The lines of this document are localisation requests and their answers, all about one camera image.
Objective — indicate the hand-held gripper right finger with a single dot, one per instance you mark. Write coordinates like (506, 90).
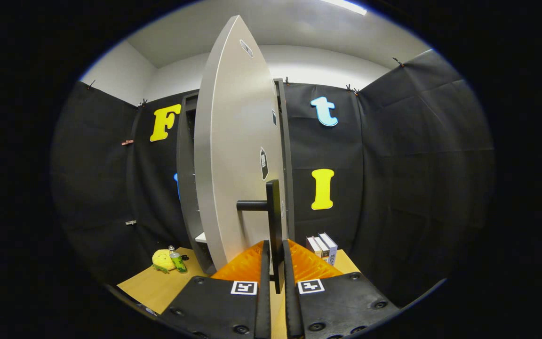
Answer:
(292, 310)

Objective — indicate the white book blue spine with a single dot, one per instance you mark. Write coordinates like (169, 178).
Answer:
(330, 245)

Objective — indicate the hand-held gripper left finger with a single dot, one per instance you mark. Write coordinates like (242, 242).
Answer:
(262, 306)

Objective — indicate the grey shoe cabinet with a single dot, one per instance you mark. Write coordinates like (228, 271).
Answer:
(186, 155)

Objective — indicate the red cloth clip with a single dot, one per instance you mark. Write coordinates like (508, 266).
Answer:
(127, 142)

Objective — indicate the thin white book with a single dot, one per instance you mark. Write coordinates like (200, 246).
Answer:
(322, 247)

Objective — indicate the black backdrop cloth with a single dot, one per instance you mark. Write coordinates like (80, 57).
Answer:
(393, 165)

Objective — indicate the yellow pineapple plush toy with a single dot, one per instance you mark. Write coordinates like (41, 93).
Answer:
(162, 259)

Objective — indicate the green drink bottle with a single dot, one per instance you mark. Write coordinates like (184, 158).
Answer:
(178, 263)

